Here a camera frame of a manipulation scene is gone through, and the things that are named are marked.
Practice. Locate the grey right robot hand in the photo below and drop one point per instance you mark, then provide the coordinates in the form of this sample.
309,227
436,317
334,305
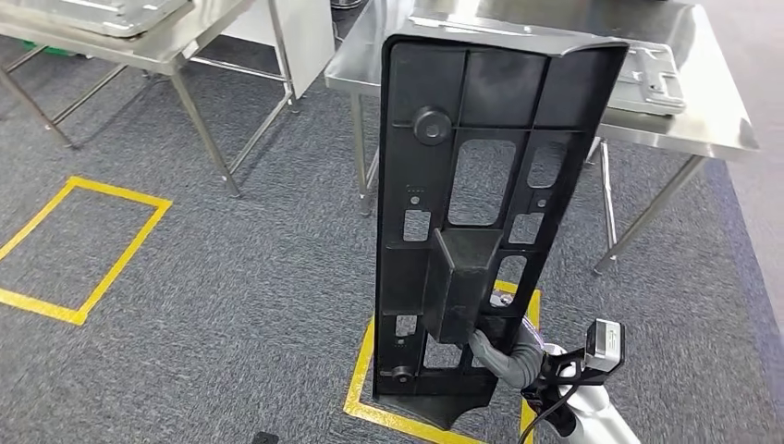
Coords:
505,371

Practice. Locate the black plastic panel part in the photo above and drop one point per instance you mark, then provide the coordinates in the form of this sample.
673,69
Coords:
416,73

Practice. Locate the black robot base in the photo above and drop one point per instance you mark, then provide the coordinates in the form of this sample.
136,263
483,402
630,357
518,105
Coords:
264,439

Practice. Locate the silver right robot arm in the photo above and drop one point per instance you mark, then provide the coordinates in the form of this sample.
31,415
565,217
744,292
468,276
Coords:
600,416

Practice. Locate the stainless steel workbench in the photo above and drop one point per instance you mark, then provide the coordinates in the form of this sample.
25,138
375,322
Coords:
704,92

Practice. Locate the yellow floor tape square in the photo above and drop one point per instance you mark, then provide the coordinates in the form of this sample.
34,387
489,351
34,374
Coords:
357,380
122,193

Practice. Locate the stamped sheet metal plate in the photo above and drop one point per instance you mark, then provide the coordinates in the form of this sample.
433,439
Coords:
92,12
649,80

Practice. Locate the white panel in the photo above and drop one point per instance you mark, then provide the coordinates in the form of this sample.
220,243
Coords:
306,37

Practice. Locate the stainless steel table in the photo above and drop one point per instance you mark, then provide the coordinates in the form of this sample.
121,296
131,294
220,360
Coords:
208,24

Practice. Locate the green crate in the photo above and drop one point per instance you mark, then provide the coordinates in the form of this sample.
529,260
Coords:
40,48

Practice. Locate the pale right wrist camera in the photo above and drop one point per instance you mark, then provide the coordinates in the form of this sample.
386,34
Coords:
605,344

